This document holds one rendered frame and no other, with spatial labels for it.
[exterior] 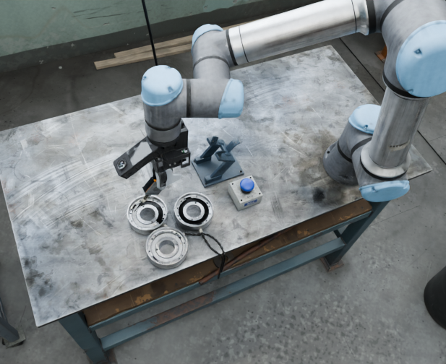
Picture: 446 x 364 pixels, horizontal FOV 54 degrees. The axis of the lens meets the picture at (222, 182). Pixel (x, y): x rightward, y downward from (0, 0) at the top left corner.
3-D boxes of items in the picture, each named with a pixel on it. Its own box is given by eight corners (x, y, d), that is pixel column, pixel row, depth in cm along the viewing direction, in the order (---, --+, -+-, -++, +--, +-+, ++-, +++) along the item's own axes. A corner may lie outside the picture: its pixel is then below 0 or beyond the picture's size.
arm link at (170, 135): (152, 136, 86) (137, 106, 90) (152, 149, 90) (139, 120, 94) (186, 125, 89) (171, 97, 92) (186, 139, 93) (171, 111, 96)
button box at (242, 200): (238, 211, 122) (240, 202, 118) (227, 191, 125) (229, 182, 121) (264, 201, 124) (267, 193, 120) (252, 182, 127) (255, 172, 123)
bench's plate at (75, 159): (38, 329, 102) (36, 327, 101) (-9, 138, 129) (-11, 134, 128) (429, 172, 138) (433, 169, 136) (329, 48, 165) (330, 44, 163)
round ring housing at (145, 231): (120, 224, 116) (118, 217, 113) (143, 196, 122) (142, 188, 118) (152, 243, 114) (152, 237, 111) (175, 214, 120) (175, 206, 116)
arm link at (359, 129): (373, 128, 130) (392, 97, 118) (385, 167, 123) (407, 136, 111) (334, 128, 128) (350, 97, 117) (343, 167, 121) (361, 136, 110)
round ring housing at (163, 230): (165, 279, 110) (165, 273, 106) (137, 251, 113) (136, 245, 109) (195, 251, 114) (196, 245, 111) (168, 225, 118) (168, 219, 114)
